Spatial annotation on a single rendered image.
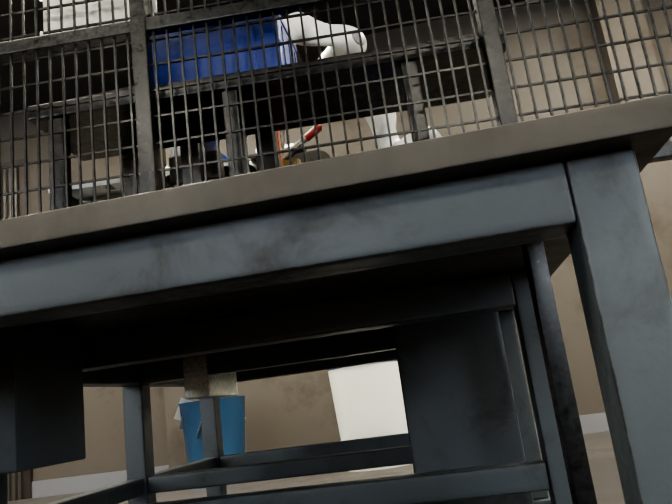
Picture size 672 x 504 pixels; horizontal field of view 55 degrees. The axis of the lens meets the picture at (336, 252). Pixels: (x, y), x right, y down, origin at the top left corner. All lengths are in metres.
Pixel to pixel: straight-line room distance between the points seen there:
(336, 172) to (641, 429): 0.44
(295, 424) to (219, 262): 4.07
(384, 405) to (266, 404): 1.24
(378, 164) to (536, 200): 0.19
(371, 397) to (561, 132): 3.28
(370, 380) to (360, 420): 0.24
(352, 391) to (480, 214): 3.24
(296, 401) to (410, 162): 4.16
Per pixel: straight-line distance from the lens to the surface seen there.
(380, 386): 3.94
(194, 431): 4.32
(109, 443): 5.41
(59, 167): 1.30
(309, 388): 4.82
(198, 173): 1.44
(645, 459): 0.78
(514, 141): 0.77
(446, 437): 1.85
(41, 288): 0.93
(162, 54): 1.35
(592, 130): 0.78
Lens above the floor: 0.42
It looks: 13 degrees up
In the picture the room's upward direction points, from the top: 7 degrees counter-clockwise
